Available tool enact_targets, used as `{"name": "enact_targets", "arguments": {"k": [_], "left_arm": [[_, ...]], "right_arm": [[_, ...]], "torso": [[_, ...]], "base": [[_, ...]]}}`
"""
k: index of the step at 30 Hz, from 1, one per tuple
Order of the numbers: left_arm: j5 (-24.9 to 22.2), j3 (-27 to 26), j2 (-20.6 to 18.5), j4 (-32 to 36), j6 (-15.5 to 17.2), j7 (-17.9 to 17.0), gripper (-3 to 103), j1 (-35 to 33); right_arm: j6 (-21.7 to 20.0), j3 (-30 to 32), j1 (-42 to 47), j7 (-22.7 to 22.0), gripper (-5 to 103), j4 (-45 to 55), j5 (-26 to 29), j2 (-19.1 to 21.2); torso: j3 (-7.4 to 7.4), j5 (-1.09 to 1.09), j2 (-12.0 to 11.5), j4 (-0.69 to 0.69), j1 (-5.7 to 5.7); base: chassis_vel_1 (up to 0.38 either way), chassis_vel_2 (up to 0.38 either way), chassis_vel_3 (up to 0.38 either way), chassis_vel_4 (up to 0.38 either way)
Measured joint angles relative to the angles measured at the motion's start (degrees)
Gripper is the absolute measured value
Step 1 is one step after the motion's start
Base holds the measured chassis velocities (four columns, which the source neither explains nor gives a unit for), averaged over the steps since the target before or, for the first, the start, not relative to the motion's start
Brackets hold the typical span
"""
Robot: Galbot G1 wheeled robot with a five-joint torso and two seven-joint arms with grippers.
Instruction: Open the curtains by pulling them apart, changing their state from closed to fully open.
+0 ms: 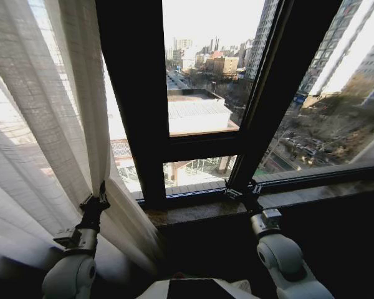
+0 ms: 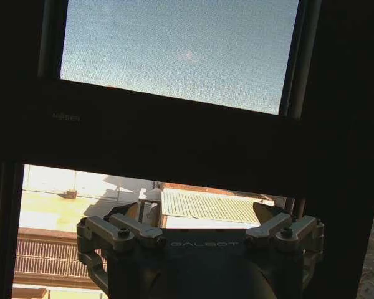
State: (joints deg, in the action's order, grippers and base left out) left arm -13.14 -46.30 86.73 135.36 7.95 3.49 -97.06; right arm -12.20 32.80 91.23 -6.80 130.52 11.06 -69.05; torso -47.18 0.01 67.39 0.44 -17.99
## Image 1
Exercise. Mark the dark window frame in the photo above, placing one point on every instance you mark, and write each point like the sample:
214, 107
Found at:
137, 93

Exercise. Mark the stone window sill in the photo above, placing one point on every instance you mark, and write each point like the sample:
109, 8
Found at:
199, 213

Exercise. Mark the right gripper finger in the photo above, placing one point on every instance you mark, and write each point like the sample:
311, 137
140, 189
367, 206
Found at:
233, 193
257, 188

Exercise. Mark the white flat-roof building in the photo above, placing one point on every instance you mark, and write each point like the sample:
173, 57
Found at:
196, 113

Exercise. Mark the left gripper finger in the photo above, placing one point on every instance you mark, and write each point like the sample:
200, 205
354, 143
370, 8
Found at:
88, 200
103, 194

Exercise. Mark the grey high-rise tower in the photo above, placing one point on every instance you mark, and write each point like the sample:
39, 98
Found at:
259, 40

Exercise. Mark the white sheer curtain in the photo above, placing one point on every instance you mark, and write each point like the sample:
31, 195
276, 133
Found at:
43, 124

